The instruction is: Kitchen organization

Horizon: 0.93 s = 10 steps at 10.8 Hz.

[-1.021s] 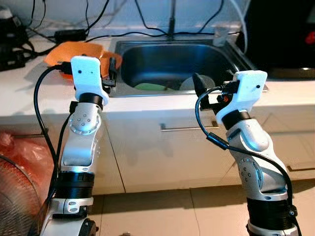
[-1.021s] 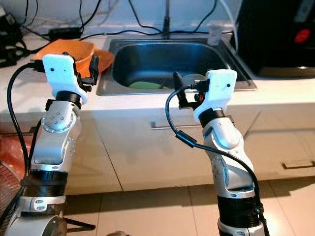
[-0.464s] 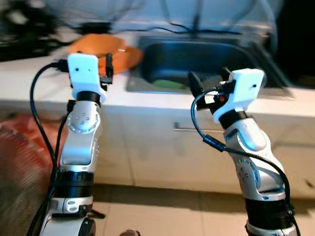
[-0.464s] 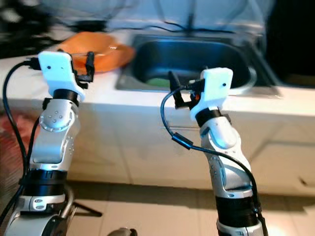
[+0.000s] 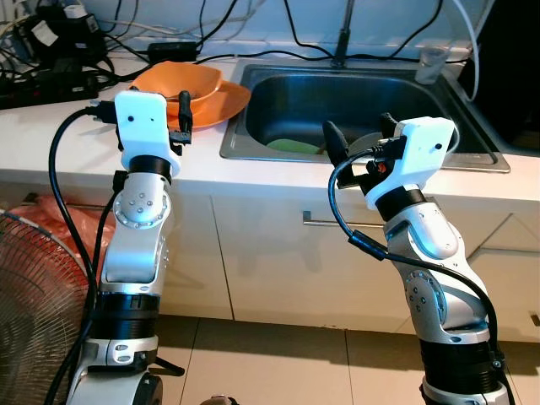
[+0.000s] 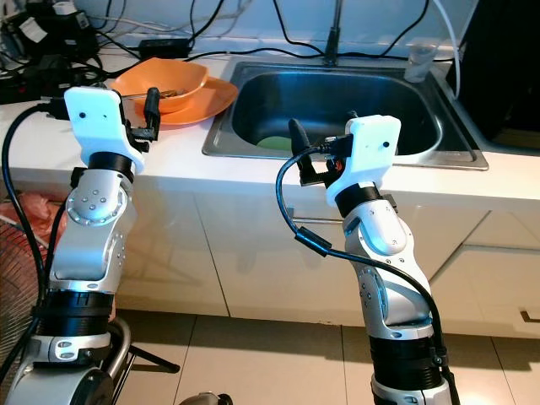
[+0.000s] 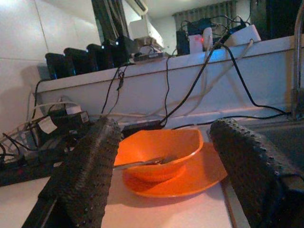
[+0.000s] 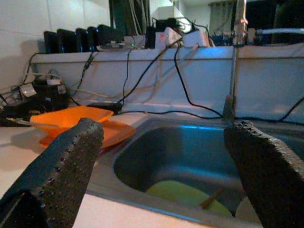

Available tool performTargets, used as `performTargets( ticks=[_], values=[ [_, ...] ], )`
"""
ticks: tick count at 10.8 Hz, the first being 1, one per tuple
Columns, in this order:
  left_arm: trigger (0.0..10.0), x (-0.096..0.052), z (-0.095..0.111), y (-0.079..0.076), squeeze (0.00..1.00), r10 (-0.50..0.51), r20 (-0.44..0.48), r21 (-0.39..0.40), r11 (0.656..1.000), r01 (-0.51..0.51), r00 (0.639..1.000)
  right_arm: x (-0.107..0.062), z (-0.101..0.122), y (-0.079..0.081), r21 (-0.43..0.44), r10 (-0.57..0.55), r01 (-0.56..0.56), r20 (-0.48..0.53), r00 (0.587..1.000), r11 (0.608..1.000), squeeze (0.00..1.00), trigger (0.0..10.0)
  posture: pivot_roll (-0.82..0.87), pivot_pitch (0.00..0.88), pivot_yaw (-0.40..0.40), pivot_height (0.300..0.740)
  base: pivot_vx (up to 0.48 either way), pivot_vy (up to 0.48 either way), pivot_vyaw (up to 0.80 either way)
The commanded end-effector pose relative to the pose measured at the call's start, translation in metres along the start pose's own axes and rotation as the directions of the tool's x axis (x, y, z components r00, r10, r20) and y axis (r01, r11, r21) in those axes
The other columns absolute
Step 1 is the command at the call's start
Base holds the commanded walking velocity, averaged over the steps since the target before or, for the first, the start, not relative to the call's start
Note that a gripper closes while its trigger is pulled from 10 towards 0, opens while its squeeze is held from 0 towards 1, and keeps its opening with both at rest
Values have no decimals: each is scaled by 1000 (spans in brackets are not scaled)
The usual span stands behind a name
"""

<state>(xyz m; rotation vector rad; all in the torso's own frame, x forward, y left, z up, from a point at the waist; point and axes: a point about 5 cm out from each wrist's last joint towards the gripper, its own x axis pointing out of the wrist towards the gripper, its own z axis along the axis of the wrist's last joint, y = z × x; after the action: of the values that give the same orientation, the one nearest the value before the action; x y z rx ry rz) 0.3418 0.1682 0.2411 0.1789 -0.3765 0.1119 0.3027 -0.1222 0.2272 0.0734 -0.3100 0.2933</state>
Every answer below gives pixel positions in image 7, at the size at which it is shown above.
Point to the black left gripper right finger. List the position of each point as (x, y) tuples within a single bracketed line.
[(251, 171)]

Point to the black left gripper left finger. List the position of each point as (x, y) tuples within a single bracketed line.
[(88, 171)]

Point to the orange plate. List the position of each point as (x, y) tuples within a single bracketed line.
[(202, 175)]

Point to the orange bowl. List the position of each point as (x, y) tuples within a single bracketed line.
[(166, 142)]

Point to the metal spoon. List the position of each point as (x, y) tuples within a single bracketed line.
[(142, 163)]

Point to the black adapter white label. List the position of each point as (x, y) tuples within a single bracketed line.
[(69, 118)]

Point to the black power strip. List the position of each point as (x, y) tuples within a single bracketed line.
[(21, 173)]

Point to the black power adapter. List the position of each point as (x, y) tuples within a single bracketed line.
[(142, 126)]

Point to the white raised ledge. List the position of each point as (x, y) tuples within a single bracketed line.
[(147, 95)]

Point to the chrome faucet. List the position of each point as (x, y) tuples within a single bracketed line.
[(296, 71)]

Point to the grey flat device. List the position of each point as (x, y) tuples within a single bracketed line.
[(148, 57)]

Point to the white box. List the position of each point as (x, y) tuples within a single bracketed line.
[(244, 34)]

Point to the white device red light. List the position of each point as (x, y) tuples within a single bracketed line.
[(196, 44)]

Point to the white oval plug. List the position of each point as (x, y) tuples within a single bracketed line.
[(207, 35)]

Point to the black box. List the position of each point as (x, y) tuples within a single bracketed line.
[(183, 42)]

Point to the white boxy appliance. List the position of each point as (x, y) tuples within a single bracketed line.
[(142, 29)]

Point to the grey curtain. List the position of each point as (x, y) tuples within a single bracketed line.
[(209, 13)]

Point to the white air conditioner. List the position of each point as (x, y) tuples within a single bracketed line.
[(139, 4)]

